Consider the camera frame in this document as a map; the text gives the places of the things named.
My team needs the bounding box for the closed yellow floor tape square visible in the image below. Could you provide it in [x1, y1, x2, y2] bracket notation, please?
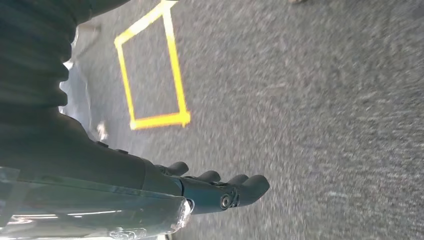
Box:
[114, 0, 192, 131]

